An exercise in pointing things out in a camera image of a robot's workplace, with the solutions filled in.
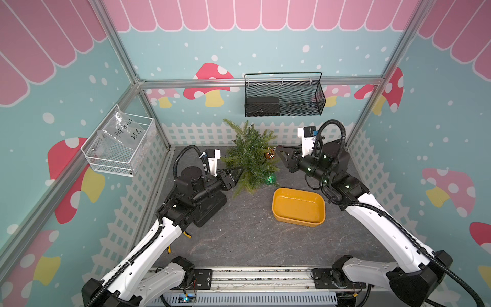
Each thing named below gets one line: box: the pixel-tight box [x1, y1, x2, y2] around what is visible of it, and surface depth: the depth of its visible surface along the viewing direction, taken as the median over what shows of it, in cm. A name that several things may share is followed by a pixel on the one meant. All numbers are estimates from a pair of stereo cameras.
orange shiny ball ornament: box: [265, 149, 276, 160], surface depth 76 cm
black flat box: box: [191, 191, 227, 228], surface depth 86 cm
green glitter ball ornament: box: [264, 173, 277, 185], surface depth 81 cm
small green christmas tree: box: [221, 118, 280, 198], surface depth 79 cm
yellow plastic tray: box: [271, 187, 327, 228], surface depth 94 cm
